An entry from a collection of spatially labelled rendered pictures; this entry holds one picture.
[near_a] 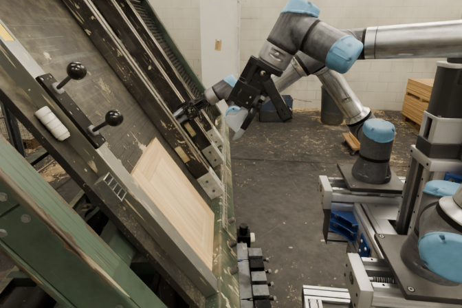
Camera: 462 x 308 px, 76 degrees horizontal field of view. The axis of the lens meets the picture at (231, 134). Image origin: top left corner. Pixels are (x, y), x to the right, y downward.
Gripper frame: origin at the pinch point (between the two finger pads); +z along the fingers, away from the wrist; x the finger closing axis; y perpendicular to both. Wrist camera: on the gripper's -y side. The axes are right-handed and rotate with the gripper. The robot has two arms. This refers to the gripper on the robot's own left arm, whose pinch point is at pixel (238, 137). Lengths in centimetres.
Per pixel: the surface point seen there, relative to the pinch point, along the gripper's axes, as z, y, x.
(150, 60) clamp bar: 13, 51, -70
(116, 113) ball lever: 3.1, 26.2, 14.9
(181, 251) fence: 33.8, -1.7, 9.2
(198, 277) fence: 39.8, -9.7, 8.5
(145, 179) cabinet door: 26.7, 17.2, -1.9
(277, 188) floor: 109, -81, -212
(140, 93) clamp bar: 18, 39, -38
